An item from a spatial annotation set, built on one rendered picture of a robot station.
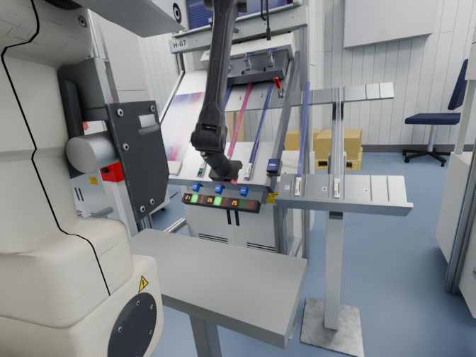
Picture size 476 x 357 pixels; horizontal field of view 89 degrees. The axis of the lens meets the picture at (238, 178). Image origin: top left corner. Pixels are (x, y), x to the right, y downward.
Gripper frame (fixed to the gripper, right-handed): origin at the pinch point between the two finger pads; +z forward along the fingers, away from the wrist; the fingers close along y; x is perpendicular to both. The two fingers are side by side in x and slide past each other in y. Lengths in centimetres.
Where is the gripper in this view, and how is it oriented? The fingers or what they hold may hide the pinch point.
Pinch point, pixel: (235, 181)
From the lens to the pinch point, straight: 83.9
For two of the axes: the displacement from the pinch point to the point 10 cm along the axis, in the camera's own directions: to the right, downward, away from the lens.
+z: 3.7, 4.7, 8.0
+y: -8.9, -0.5, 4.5
